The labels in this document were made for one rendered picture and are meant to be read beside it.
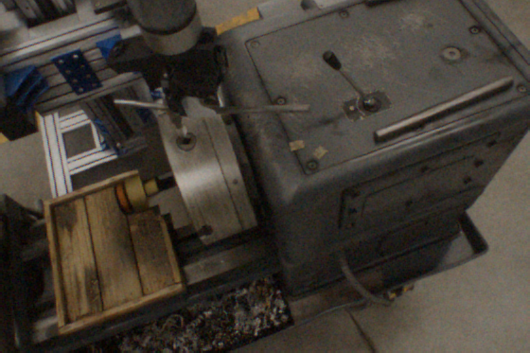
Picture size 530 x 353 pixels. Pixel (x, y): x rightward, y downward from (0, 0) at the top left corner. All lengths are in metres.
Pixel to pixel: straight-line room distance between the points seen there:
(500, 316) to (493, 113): 1.32
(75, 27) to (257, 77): 0.69
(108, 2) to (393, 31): 0.75
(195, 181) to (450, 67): 0.54
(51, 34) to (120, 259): 0.67
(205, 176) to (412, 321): 1.35
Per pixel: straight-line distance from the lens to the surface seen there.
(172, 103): 0.69
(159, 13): 0.54
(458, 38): 1.05
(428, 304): 2.09
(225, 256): 1.20
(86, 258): 1.29
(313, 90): 0.93
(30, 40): 1.51
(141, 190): 1.02
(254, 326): 1.46
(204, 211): 0.92
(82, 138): 2.36
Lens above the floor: 1.99
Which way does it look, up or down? 60 degrees down
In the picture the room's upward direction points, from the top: 11 degrees counter-clockwise
